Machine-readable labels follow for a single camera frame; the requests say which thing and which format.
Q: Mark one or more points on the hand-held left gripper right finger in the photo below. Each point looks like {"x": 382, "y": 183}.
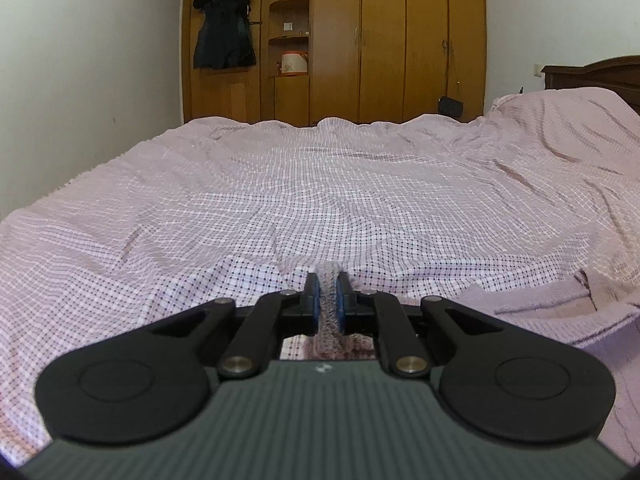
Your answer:
{"x": 342, "y": 305}

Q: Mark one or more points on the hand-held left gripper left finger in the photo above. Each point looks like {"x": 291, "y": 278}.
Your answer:
{"x": 314, "y": 305}

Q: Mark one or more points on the pink checked bed sheet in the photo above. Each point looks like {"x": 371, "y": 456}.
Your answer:
{"x": 300, "y": 185}

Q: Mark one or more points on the small black bag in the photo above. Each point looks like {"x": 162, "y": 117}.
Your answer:
{"x": 450, "y": 106}

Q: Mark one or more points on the white container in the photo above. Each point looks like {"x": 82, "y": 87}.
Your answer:
{"x": 292, "y": 63}

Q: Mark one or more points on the wooden wardrobe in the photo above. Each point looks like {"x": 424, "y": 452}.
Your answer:
{"x": 390, "y": 40}

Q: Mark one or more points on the black hanging garment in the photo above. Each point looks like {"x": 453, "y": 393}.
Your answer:
{"x": 222, "y": 30}

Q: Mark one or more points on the dark wooden headboard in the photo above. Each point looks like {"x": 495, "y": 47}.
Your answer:
{"x": 590, "y": 75}

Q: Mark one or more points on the wall socket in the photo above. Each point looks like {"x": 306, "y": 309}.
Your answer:
{"x": 538, "y": 69}

